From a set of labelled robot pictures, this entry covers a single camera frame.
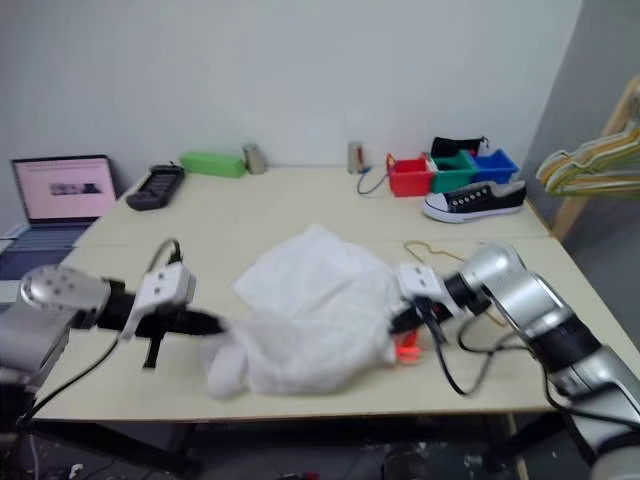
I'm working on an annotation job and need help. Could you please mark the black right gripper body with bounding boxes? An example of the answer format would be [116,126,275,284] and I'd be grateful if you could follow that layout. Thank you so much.
[405,294,455,327]

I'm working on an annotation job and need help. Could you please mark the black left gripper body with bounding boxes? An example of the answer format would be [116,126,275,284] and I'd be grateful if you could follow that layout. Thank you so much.
[134,302,197,339]

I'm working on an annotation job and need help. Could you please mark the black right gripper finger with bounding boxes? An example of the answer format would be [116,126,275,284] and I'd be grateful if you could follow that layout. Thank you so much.
[388,304,419,335]

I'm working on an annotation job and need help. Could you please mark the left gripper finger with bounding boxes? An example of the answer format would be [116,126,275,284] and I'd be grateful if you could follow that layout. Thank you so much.
[141,333,167,372]
[187,308,229,338]

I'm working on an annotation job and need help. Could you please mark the white shorts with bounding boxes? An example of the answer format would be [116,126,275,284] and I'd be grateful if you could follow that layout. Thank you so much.
[199,223,402,401]

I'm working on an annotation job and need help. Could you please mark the yellow green plastic hanger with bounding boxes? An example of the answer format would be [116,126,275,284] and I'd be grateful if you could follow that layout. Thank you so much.
[535,149,640,199]

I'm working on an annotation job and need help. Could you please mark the orange plastic clip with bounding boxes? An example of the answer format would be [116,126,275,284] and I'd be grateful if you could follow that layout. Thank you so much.
[393,330,422,365]

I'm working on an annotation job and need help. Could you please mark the black canvas sneaker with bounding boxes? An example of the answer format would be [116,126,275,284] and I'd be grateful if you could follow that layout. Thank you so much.
[421,180,528,223]

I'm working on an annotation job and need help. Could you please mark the red plastic bin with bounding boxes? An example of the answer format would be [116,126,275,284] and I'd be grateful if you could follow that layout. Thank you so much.
[385,152,436,198]

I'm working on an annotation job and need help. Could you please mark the green plastic bin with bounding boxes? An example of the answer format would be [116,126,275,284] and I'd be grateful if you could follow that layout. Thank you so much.
[427,151,477,194]

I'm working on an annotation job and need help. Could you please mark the black remote controller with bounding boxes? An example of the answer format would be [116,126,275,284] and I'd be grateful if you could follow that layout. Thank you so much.
[125,163,187,213]

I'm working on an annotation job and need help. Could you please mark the blue plastic bin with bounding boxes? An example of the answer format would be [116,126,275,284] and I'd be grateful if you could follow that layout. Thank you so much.
[467,147,520,184]

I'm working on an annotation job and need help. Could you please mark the green rectangular box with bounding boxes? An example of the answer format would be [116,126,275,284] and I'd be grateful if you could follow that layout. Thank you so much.
[177,150,248,179]

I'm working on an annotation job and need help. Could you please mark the wooden clothes rack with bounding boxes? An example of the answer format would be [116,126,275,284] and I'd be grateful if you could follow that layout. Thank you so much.
[551,74,640,242]

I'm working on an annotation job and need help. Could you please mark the open laptop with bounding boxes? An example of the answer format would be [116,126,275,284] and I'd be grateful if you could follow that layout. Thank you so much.
[0,154,120,284]

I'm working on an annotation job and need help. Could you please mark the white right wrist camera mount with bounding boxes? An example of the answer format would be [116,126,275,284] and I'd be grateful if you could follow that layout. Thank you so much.
[397,263,445,302]

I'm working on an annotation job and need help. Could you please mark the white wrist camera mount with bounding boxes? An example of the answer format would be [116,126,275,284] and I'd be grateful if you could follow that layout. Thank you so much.
[119,263,198,341]
[397,263,445,302]

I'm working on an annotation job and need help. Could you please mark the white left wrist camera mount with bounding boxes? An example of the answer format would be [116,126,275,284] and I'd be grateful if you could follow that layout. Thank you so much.
[119,263,198,341]

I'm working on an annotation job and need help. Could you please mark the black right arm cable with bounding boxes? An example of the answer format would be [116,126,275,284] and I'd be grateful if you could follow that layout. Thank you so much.
[412,295,640,431]

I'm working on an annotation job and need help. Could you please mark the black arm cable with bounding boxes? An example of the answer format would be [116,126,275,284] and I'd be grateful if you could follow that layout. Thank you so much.
[412,295,640,431]
[17,238,184,426]

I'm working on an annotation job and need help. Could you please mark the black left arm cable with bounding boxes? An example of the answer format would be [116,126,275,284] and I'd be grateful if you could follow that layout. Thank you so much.
[17,238,184,426]

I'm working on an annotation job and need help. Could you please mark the blue cable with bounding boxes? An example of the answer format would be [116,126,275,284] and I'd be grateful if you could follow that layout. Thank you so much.
[355,166,392,197]

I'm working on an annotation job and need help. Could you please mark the black drawstring pouch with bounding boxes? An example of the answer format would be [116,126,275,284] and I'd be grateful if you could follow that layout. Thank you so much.
[430,135,489,158]

